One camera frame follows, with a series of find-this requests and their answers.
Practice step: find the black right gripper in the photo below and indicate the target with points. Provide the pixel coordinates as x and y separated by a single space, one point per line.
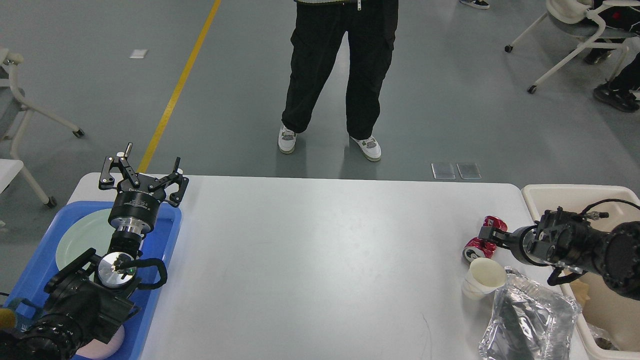
514 241

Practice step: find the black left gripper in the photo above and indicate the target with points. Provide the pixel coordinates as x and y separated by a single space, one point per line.
137 202

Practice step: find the red wrapper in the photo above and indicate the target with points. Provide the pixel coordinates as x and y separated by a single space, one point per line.
479 248

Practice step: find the mint green plate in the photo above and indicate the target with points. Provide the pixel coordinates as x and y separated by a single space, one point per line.
91 231

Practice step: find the brown paper bag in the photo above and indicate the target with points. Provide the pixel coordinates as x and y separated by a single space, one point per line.
581 291

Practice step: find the teal HOME mug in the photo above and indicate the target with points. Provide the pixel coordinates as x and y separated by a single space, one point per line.
20 314

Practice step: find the pink HOME mug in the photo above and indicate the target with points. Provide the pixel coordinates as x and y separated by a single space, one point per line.
98 350

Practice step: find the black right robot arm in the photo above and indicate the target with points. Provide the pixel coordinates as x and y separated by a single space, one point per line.
567 242

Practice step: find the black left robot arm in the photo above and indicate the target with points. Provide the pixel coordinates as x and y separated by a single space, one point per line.
90 298

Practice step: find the blue plastic tray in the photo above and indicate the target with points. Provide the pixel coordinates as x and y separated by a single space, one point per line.
42 266

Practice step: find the floor outlet plate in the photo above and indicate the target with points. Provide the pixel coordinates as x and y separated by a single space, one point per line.
443 171
469 170

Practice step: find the crumpled aluminium foil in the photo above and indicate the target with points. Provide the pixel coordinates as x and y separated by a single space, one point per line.
529 322

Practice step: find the white chair left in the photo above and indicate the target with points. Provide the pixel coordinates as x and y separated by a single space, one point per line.
11 60

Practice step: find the person in jeans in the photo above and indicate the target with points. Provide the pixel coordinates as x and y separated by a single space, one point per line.
476 4

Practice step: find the white office chair right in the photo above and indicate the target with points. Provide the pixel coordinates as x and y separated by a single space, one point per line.
579 19

